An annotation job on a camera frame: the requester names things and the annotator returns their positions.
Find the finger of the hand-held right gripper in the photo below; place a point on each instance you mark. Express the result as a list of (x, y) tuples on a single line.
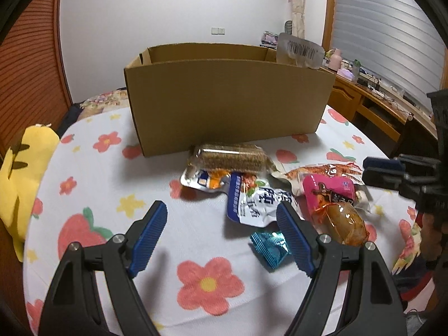
[(381, 179), (383, 163)]

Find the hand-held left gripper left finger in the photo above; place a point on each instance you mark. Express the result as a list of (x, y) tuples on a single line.
[(154, 231)]

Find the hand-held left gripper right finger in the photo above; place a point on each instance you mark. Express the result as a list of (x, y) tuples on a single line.
[(292, 238)]

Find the teal candy packet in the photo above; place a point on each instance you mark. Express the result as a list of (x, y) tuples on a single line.
[(271, 250)]

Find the white blue snack packet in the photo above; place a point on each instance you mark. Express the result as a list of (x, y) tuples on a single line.
[(252, 203)]

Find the white red shrimp snack packet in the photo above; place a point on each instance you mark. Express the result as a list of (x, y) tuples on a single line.
[(304, 172)]

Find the silver orange snack packet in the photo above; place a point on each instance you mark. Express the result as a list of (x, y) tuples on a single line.
[(206, 182)]

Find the brown grain bar clear wrapper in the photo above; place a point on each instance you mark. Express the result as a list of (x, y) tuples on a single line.
[(227, 159)]

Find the white barcode snack packet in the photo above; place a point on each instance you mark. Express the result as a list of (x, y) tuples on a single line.
[(299, 50)]

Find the brown cardboard box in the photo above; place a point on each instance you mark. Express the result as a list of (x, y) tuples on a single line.
[(227, 105)]

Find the person's right hand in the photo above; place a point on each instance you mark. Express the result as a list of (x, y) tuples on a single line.
[(434, 234)]

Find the white floral strawberry blanket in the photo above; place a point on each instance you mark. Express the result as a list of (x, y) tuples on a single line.
[(196, 224)]

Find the wooden desk cabinet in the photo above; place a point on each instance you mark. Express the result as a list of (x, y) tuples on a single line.
[(350, 99)]

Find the white power strip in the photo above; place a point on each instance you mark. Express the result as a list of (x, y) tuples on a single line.
[(376, 91)]

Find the purple tissue box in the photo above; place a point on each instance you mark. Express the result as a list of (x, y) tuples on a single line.
[(344, 74)]

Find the green cap bottle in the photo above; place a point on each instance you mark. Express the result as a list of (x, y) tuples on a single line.
[(355, 69)]

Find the pink bottle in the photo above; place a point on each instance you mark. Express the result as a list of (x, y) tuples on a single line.
[(334, 59)]

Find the grey window blind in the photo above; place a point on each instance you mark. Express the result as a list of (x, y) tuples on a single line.
[(385, 31)]

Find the yellow plush toy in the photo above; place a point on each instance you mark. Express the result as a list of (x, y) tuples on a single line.
[(24, 182)]

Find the floral quilt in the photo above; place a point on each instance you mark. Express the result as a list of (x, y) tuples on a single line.
[(105, 99)]

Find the small desk fan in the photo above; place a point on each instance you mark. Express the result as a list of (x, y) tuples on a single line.
[(287, 28)]

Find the folded clothes pile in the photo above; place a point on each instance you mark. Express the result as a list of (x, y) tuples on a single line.
[(268, 38)]

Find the beige curtain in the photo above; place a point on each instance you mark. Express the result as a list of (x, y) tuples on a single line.
[(297, 3)]

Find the wooden louvered wardrobe door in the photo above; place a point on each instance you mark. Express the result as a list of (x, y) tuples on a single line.
[(28, 59)]

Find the white wall switch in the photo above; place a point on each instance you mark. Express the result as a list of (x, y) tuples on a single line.
[(218, 30)]

